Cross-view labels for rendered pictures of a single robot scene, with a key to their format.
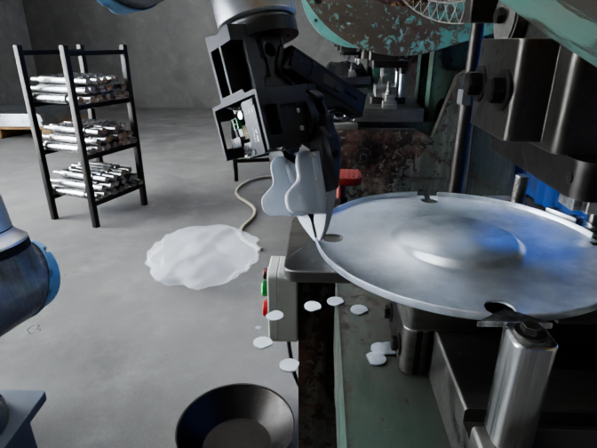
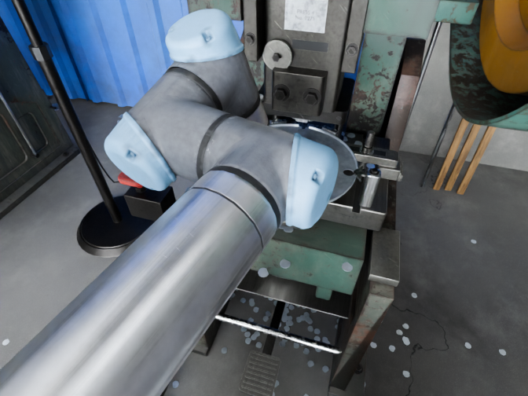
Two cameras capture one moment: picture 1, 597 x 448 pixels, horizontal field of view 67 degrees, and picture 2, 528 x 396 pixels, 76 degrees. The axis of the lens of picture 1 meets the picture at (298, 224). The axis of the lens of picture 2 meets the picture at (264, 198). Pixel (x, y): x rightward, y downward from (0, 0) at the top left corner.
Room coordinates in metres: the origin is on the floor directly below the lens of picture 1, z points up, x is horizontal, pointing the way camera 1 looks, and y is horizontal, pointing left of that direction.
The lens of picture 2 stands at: (0.34, 0.42, 1.24)
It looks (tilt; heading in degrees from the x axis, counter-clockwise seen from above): 44 degrees down; 284
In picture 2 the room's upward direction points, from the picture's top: straight up
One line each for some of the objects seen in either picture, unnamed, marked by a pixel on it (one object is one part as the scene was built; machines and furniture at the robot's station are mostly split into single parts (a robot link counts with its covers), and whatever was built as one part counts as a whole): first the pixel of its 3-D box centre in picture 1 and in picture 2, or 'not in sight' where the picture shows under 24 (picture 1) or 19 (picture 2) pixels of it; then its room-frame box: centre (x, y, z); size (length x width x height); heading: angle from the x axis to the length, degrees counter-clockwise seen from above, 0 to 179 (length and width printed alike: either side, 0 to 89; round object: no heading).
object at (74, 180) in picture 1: (86, 133); not in sight; (2.60, 1.22, 0.47); 0.46 x 0.43 x 0.95; 67
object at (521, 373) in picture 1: (519, 383); (369, 186); (0.25, -0.15, 0.75); 0.03 x 0.03 x 0.10; 87
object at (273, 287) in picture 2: not in sight; (291, 246); (0.42, -0.30, 0.31); 0.43 x 0.42 x 0.01; 177
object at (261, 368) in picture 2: not in sight; (280, 307); (0.43, -0.15, 0.14); 0.59 x 0.10 x 0.05; 87
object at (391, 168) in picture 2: not in sight; (370, 151); (0.25, -0.28, 0.76); 0.17 x 0.06 x 0.10; 177
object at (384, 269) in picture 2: not in sight; (383, 207); (0.14, -0.42, 0.45); 0.92 x 0.12 x 0.90; 87
